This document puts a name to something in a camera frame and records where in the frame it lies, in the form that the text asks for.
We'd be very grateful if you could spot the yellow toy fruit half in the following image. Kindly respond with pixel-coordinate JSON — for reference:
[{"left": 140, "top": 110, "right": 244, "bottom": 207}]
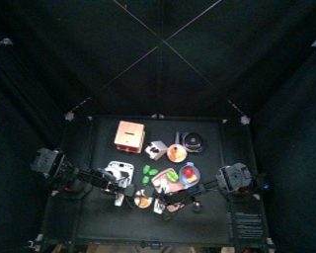
[{"left": 137, "top": 196, "right": 154, "bottom": 208}]

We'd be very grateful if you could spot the small wooden plate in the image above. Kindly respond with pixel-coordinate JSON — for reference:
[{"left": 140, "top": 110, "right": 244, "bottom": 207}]
[{"left": 166, "top": 203, "right": 184, "bottom": 213}]

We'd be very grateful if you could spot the white round plate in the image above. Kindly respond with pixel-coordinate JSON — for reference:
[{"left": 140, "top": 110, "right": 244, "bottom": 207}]
[{"left": 133, "top": 189, "right": 156, "bottom": 210}]

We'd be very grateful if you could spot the grey blue toy bowl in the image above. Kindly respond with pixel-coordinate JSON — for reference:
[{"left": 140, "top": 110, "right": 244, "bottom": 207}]
[{"left": 178, "top": 161, "right": 202, "bottom": 189}]

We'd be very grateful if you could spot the green toy lime slice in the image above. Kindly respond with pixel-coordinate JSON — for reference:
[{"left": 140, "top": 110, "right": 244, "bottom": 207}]
[{"left": 166, "top": 170, "right": 180, "bottom": 183}]

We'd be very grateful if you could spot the red toy food piece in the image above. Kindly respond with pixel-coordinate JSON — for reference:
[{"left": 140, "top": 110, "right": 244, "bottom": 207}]
[{"left": 182, "top": 166, "right": 195, "bottom": 179}]

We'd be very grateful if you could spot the toy frying pan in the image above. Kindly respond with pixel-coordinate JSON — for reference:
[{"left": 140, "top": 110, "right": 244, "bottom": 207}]
[{"left": 166, "top": 130, "right": 188, "bottom": 164}]

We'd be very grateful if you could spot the orange toy food slice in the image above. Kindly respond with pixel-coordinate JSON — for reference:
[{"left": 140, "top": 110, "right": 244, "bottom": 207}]
[{"left": 167, "top": 146, "right": 182, "bottom": 161}]

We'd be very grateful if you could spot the wooden box red front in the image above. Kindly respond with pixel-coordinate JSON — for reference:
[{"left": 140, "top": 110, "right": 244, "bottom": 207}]
[{"left": 113, "top": 120, "right": 148, "bottom": 154}]

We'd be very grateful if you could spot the black round toy pot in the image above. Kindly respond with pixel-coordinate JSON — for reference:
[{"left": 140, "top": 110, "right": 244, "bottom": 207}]
[{"left": 180, "top": 131, "right": 206, "bottom": 153}]

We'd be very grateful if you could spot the white text label sticker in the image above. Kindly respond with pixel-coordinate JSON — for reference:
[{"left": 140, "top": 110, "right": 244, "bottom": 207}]
[{"left": 232, "top": 211, "right": 266, "bottom": 241}]

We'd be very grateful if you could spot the white toy kettle black handle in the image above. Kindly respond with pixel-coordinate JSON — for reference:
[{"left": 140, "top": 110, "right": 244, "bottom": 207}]
[{"left": 104, "top": 166, "right": 128, "bottom": 182}]

